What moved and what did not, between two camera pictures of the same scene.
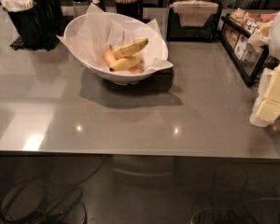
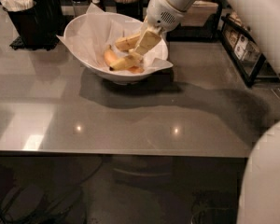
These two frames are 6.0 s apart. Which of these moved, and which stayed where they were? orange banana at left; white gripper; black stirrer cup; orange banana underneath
Moved: white gripper
Stayed: orange banana at left; orange banana underneath; black stirrer cup
